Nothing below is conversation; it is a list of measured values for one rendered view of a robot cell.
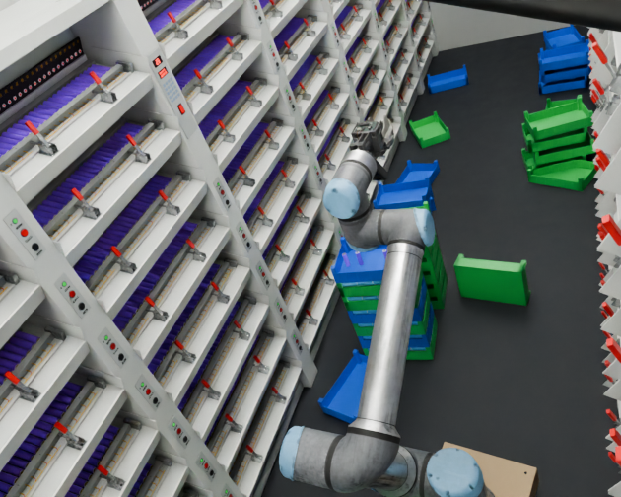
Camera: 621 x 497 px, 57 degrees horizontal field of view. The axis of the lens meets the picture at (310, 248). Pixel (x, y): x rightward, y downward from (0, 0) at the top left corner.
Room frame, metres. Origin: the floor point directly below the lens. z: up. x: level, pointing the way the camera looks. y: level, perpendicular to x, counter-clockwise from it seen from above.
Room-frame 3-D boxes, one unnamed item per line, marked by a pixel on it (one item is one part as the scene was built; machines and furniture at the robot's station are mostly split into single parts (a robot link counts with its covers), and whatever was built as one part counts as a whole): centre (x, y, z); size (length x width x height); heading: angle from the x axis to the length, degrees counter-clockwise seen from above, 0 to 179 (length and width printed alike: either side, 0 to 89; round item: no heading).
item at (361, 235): (1.22, -0.15, 1.11); 0.12 x 0.09 x 0.12; 52
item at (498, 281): (1.88, -0.70, 0.10); 0.30 x 0.08 x 0.20; 46
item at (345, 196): (1.22, -0.14, 1.22); 0.12 x 0.09 x 0.10; 142
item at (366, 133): (1.36, -0.24, 1.24); 0.12 x 0.08 x 0.09; 142
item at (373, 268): (1.83, -0.22, 0.52); 0.30 x 0.20 x 0.08; 61
